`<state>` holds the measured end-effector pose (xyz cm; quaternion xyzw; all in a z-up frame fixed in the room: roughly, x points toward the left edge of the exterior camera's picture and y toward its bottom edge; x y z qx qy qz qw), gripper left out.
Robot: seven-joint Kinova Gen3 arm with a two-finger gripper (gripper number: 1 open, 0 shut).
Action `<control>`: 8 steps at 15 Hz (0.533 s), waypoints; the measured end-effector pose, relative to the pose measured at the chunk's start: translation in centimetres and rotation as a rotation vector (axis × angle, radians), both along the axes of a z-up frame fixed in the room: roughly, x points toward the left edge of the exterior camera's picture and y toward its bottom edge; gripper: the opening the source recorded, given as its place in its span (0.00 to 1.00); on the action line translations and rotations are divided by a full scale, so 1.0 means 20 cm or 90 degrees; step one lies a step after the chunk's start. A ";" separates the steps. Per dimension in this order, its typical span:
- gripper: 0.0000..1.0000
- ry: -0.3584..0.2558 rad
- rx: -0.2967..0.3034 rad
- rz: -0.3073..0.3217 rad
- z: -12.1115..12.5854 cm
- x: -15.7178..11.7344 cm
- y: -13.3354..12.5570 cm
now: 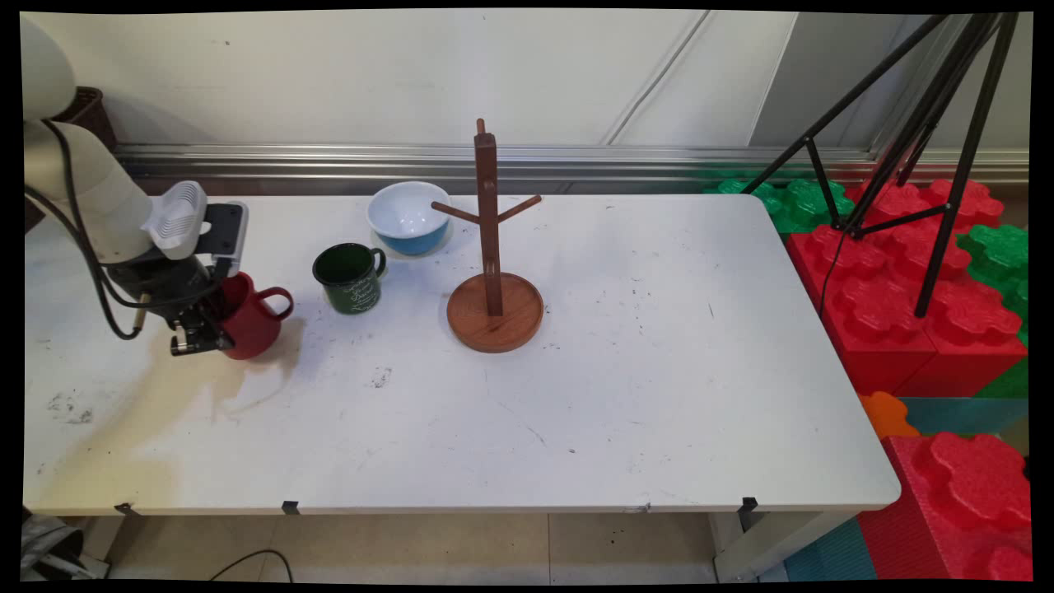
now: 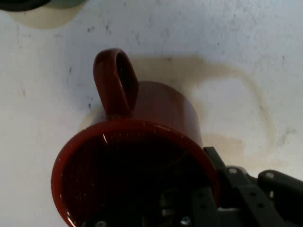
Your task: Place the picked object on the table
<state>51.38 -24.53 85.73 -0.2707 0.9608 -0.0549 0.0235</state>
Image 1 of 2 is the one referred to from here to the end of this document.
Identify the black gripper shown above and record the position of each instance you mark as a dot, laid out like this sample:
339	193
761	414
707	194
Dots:
165	284

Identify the red enamel mug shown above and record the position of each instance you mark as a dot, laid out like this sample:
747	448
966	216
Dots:
251	325

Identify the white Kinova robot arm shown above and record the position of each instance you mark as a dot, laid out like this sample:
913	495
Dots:
90	193

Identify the dark green enamel mug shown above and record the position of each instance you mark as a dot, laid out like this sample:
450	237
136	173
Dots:
350	288

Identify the white and blue bowl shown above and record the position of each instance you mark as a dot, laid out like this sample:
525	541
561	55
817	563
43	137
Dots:
403	214

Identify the brown woven basket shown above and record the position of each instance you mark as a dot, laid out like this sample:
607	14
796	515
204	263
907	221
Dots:
90	115

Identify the grey metal equipment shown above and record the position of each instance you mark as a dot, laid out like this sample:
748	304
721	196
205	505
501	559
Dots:
49	548

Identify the wooden mug tree stand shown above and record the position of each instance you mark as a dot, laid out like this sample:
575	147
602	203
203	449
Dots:
494	325

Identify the green foam block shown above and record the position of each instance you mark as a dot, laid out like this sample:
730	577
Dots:
1000	251
803	202

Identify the teal foam block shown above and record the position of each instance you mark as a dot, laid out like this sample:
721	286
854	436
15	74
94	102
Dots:
963	416
832	556

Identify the orange foam block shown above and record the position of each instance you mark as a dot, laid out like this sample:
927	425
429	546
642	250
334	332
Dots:
885	416

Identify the black tripod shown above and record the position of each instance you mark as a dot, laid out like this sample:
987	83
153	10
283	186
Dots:
959	189

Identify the large red foam block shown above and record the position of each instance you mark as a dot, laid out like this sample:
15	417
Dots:
947	511

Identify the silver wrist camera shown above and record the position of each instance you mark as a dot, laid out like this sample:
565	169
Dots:
224	231

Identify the white vented camera mount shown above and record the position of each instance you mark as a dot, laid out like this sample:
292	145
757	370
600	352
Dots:
177	218

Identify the aluminium wall rail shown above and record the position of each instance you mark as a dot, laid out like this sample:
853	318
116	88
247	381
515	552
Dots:
659	161

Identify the white table leg frame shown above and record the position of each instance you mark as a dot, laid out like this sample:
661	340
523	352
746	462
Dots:
766	543

